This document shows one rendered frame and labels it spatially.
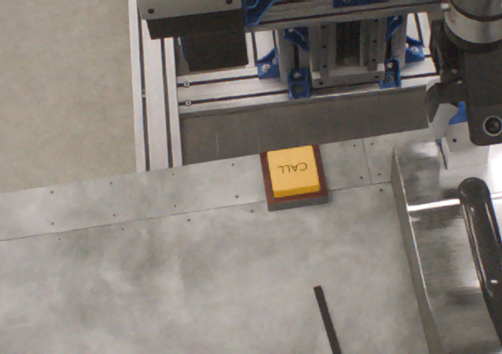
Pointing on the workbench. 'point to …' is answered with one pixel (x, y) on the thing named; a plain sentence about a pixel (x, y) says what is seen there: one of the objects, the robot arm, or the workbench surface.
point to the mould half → (451, 241)
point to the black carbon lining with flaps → (489, 259)
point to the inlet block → (461, 144)
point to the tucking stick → (327, 320)
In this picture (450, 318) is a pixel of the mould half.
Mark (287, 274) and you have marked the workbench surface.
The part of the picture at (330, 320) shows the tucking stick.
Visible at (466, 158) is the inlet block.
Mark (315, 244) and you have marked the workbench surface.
